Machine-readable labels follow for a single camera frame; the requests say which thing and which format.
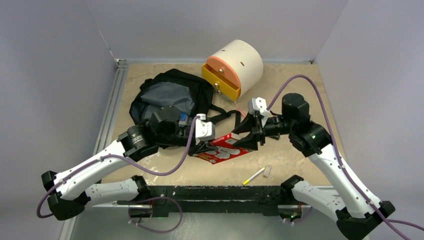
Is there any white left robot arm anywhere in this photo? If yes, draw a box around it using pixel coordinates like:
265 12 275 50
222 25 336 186
41 106 215 221

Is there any red sticker package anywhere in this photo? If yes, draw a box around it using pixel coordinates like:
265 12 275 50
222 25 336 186
192 133 252 165

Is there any grey marker cap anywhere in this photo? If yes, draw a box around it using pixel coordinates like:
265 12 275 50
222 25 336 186
262 165 272 178

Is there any aluminium table frame rail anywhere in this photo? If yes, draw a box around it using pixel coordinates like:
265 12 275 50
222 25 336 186
59 58 130 240

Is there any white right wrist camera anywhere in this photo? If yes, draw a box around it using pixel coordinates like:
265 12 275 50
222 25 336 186
248 97 273 127

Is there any Jane Eyre book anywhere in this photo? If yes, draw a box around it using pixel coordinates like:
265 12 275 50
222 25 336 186
178 113 189 127

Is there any black student backpack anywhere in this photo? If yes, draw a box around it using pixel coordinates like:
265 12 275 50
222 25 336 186
128 68 241 144

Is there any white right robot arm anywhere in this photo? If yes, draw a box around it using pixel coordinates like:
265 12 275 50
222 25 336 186
234 93 395 240

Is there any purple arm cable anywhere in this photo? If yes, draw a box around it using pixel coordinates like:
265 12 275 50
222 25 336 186
266 74 424 240
35 114 203 234

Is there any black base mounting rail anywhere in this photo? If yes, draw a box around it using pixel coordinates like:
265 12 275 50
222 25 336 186
127 185 314 220

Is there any cream cylindrical drawer box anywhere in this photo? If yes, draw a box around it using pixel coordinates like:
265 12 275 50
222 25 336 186
205 39 264 99

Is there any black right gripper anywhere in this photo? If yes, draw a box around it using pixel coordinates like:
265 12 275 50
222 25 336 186
232 109 295 151

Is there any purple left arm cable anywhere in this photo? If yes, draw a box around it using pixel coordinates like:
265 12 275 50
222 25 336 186
35 114 203 234

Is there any orange pen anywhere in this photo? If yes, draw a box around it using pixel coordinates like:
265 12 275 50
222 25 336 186
237 108 247 118

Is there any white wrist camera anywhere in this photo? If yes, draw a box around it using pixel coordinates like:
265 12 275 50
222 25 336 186
248 97 273 127
195 113 216 144

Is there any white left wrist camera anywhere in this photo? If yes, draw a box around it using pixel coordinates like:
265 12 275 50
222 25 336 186
195 113 216 144

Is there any yellow white marker pen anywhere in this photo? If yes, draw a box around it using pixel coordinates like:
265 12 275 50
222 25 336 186
242 167 266 186

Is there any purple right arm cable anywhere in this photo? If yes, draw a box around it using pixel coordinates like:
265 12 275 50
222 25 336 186
266 74 424 240

